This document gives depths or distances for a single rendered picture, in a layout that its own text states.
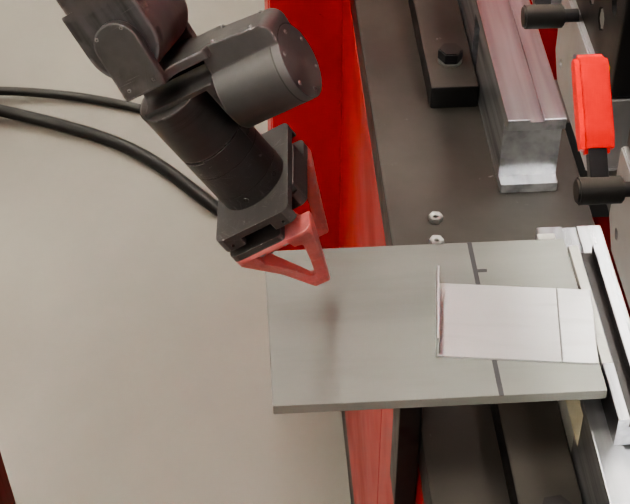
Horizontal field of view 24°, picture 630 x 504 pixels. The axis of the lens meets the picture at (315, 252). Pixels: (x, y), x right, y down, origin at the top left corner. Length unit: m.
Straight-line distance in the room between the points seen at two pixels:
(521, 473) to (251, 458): 1.22
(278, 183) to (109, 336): 1.54
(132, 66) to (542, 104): 0.58
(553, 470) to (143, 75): 0.48
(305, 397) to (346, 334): 0.08
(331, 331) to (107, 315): 1.48
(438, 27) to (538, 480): 0.67
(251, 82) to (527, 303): 0.34
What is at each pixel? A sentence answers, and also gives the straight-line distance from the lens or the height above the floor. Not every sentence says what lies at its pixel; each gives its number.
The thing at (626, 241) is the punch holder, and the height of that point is 1.21.
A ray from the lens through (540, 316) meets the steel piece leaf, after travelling 1.22.
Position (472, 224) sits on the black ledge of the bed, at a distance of 1.49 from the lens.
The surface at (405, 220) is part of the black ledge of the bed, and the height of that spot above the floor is 0.88.
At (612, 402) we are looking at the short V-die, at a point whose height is 1.00.
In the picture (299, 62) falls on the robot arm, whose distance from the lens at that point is 1.03.
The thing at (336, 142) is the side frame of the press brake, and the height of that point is 0.52.
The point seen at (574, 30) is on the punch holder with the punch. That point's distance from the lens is 1.11.
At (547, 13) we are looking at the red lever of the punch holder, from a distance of 1.09.
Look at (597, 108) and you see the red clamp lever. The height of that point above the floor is 1.30.
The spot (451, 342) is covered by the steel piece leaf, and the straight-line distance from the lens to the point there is 1.19.
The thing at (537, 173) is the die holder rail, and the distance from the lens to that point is 1.54.
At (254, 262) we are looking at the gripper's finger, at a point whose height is 1.09.
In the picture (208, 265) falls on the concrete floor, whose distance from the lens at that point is 2.73.
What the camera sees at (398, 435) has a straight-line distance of 1.28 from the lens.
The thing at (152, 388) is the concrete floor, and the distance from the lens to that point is 2.52.
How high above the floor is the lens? 1.85
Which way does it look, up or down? 42 degrees down
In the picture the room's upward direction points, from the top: straight up
